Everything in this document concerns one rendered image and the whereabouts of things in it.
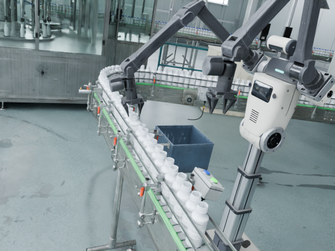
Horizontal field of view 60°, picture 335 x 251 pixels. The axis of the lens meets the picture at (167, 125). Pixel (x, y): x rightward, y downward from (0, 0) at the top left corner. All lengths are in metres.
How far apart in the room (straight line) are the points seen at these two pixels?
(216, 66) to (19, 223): 2.07
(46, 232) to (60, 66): 2.64
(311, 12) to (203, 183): 0.79
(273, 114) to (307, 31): 0.45
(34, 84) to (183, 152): 3.11
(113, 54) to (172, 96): 3.71
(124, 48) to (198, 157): 4.91
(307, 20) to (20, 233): 2.32
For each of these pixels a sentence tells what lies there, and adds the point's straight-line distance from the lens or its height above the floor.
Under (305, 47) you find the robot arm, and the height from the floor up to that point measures 1.69.
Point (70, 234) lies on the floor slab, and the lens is 2.54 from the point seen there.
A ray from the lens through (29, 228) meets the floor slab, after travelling 2.62.
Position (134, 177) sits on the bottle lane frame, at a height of 0.94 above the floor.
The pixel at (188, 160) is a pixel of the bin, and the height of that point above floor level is 0.83.
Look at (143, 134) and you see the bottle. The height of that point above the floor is 1.15.
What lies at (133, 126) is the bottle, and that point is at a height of 1.14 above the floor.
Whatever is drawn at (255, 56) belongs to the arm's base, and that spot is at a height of 1.57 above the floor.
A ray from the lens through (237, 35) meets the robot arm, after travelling 1.13.
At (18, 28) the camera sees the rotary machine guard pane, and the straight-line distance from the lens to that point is 4.47.
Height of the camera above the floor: 1.75
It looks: 22 degrees down
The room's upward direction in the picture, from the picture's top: 10 degrees clockwise
